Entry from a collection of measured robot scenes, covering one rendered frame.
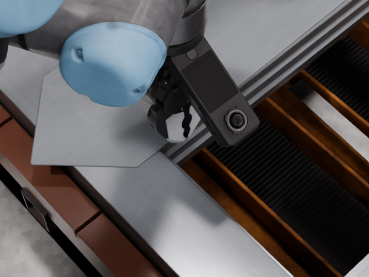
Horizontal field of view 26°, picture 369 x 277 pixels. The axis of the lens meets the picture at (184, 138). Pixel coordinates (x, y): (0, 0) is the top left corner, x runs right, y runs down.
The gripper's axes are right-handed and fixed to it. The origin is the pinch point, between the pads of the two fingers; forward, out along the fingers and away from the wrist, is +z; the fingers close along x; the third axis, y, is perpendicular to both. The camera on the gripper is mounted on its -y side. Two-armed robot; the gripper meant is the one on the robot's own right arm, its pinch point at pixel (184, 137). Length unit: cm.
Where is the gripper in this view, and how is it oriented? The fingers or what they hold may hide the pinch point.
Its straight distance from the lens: 95.4
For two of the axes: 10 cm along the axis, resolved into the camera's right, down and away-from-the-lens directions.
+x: -7.4, 5.7, -3.5
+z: 0.0, 5.2, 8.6
